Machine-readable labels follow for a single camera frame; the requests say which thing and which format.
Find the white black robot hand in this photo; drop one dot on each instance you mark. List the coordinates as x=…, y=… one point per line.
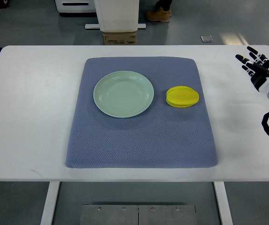
x=257, y=67

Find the yellow starfruit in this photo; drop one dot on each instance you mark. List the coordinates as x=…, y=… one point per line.
x=182, y=97

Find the light green plate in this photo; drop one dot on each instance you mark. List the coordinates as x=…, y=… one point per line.
x=123, y=94

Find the grey metal floor plate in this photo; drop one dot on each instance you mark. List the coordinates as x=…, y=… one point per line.
x=138, y=215

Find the small grey floor hatch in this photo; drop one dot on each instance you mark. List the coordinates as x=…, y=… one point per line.
x=206, y=39

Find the tan work boot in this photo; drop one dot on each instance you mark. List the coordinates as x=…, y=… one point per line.
x=158, y=15

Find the white right table leg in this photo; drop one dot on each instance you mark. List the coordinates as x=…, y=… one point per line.
x=223, y=204

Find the white table leg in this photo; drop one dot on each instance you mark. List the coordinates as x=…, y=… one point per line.
x=50, y=203
x=223, y=204

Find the cardboard box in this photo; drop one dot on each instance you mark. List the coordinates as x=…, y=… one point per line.
x=120, y=38

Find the white appliance with black slot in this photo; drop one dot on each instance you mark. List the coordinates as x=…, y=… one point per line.
x=75, y=6

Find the white left table leg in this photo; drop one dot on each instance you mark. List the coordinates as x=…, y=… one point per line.
x=50, y=203

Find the white pedestal cabinet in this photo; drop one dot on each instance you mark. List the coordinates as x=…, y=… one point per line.
x=116, y=16

